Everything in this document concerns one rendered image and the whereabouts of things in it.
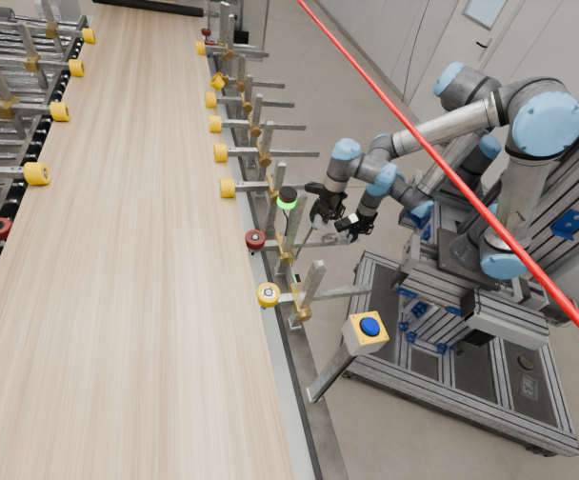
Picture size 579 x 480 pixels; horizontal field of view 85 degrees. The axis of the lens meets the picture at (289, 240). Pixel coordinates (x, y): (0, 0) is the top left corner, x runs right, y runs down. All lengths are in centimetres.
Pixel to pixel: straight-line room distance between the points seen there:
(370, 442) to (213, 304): 126
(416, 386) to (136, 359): 143
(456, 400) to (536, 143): 147
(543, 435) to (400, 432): 70
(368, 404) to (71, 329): 153
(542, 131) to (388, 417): 162
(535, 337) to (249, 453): 103
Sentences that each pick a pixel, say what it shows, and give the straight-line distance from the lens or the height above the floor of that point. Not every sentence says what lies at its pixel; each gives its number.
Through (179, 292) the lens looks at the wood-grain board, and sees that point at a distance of 109.
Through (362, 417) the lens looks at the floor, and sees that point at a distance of 202.
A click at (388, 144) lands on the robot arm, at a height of 136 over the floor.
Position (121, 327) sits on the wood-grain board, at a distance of 106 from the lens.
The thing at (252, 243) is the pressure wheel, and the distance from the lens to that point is 121.
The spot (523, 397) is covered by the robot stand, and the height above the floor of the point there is 21.
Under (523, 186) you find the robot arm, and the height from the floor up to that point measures 145.
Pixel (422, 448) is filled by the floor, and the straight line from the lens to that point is 213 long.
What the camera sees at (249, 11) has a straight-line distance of 342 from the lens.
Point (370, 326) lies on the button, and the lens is 73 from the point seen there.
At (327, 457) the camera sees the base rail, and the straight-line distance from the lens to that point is 118.
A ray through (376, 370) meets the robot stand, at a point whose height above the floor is 21.
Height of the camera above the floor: 183
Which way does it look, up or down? 47 degrees down
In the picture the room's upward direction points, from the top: 16 degrees clockwise
